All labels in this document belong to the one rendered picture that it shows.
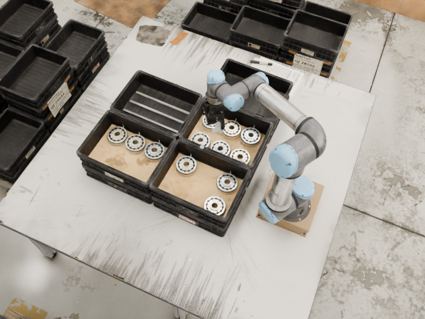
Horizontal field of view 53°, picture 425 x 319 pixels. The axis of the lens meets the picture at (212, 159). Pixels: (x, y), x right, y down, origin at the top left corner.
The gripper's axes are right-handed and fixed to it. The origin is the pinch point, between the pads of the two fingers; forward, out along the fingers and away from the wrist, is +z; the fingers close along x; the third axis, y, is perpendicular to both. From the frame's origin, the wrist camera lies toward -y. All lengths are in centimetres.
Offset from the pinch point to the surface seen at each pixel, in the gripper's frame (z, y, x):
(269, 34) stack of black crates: 49, -84, -114
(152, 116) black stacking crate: 13.6, 26.4, -31.5
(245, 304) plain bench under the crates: 38, 14, 72
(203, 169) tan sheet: 18.0, 11.5, 8.5
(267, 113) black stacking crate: 15.7, -32.9, -13.2
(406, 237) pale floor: 106, -117, 49
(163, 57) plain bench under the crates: 21, 6, -83
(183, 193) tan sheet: 19.1, 25.1, 17.4
